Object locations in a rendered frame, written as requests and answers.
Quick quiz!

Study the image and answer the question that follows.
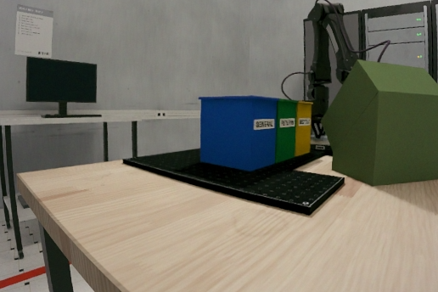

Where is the blue bin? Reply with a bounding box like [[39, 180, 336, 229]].
[[199, 96, 277, 171]]

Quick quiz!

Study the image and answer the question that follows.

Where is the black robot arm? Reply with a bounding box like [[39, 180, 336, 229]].
[[297, 3, 359, 113]]

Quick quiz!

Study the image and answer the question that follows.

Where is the yellow open-top bin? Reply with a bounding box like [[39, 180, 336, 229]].
[[295, 101, 313, 157]]

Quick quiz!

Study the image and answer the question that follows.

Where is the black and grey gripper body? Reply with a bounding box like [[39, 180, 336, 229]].
[[312, 99, 329, 120]]

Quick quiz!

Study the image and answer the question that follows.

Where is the green open bin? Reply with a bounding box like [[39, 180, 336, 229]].
[[275, 98, 298, 163]]

